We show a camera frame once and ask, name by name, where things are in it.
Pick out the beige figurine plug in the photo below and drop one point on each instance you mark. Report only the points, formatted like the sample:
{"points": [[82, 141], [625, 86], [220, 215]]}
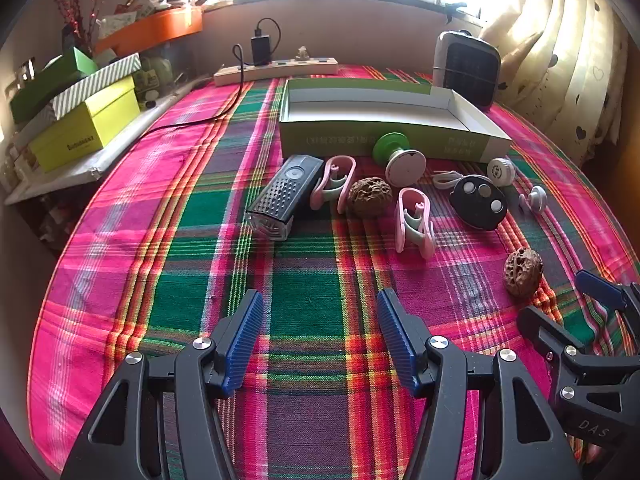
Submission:
{"points": [[302, 53]]}

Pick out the brown walnut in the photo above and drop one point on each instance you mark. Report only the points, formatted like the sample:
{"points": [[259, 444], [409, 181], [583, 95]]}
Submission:
{"points": [[370, 197], [522, 272]]}

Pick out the white capped clear jar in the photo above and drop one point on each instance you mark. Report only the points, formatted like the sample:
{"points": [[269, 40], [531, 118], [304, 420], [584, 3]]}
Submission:
{"points": [[500, 171]]}

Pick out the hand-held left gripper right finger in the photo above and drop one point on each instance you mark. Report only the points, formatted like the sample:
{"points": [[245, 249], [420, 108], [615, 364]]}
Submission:
{"points": [[397, 340]]}

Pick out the white power strip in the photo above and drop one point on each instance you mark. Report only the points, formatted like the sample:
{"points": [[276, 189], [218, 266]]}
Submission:
{"points": [[290, 67]]}

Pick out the white shelf board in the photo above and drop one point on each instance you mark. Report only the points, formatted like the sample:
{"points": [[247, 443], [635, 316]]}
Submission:
{"points": [[60, 170]]}

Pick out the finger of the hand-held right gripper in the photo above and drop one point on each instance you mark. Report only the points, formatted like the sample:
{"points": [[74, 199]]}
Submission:
{"points": [[600, 292], [550, 330]]}

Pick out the orange box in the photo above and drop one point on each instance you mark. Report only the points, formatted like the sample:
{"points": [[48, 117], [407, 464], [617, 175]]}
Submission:
{"points": [[160, 27]]}

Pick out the glass tank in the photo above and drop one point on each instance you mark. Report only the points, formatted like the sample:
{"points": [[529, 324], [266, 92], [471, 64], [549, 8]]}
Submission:
{"points": [[165, 67]]}

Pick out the pink nose clip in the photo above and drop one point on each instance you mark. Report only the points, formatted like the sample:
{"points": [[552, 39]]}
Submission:
{"points": [[412, 225], [330, 189]]}

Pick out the black charger adapter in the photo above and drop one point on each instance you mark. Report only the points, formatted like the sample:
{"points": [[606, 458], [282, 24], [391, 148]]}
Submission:
{"points": [[260, 50]]}

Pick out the black bike light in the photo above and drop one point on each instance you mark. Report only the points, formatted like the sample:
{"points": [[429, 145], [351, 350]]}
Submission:
{"points": [[285, 195]]}

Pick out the green white striped box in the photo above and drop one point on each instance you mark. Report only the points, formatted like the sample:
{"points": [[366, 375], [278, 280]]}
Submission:
{"points": [[95, 85]]}

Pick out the black oval disc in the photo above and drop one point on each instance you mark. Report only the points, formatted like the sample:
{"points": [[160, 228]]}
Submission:
{"points": [[475, 210]]}

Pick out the yellow green box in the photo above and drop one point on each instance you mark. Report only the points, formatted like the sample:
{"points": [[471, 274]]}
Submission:
{"points": [[85, 127]]}

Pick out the cream dotted curtain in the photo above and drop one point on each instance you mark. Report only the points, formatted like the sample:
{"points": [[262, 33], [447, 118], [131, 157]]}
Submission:
{"points": [[565, 60]]}

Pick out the pink green plaid tablecloth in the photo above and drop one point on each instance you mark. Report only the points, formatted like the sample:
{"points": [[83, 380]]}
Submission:
{"points": [[200, 260]]}

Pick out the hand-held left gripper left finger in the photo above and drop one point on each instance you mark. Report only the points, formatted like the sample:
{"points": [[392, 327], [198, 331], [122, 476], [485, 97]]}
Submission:
{"points": [[245, 340]]}

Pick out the dark green box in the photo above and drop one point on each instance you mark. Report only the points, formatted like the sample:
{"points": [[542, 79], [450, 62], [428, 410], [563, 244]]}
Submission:
{"points": [[55, 75]]}

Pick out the red branch decoration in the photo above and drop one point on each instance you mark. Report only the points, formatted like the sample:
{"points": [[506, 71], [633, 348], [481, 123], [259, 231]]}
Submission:
{"points": [[75, 15]]}

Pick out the white black space heater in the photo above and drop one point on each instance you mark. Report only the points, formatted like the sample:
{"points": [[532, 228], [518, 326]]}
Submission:
{"points": [[465, 70]]}

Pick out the green white cardboard box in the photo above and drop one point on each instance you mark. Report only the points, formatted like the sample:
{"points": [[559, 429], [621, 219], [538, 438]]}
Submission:
{"points": [[370, 110]]}

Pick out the green white spool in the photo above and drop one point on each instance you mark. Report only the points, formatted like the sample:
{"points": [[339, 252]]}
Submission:
{"points": [[405, 167]]}

